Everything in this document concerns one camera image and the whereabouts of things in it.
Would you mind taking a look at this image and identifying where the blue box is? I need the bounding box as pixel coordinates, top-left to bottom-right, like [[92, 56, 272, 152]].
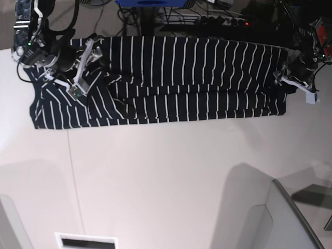
[[115, 0, 186, 8]]

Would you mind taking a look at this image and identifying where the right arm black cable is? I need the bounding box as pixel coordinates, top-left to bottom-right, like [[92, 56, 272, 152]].
[[46, 0, 80, 37]]

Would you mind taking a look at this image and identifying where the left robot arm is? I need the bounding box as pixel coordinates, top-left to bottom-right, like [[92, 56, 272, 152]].
[[273, 1, 331, 104]]

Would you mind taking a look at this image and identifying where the grey monitor edge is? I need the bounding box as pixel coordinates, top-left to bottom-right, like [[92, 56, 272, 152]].
[[266, 179, 323, 248]]

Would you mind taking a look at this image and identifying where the navy white striped t-shirt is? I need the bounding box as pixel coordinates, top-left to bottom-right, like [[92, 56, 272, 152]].
[[26, 37, 288, 130]]

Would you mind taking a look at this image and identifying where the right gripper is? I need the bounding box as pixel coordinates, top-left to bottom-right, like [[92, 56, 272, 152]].
[[35, 38, 103, 100]]

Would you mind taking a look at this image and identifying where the power strip with red light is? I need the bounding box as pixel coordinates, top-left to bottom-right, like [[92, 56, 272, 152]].
[[194, 16, 253, 27]]

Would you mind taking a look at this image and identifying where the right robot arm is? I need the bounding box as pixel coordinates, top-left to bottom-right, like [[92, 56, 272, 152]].
[[11, 0, 103, 100]]

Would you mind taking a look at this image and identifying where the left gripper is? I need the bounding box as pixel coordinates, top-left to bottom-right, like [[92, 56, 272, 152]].
[[274, 52, 319, 104]]

